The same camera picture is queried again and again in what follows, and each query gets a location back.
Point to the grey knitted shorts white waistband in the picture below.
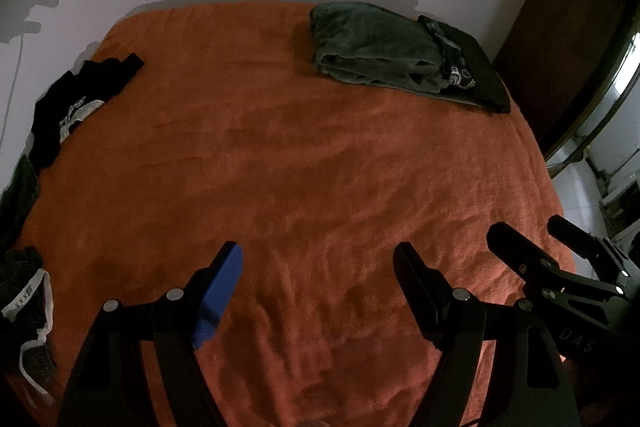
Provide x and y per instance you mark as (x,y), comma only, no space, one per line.
(20,267)

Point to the folded green cloth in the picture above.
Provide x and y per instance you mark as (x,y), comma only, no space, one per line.
(370,42)

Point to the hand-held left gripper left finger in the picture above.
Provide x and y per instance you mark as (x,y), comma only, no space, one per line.
(220,297)

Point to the orange blanket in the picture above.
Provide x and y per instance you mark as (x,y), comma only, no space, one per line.
(300,157)

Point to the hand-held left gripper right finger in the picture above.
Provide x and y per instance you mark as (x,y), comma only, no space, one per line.
(417,287)

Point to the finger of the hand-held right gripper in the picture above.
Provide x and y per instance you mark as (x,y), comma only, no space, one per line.
(575,234)
(520,257)

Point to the metal door frame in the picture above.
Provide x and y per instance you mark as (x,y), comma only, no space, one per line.
(590,132)

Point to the black printed t-shirt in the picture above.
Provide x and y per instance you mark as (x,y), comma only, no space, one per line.
(107,74)

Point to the folded black patterned garment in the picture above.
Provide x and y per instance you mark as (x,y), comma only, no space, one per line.
(480,72)

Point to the brown wooden door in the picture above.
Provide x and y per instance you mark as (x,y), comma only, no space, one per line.
(560,32)

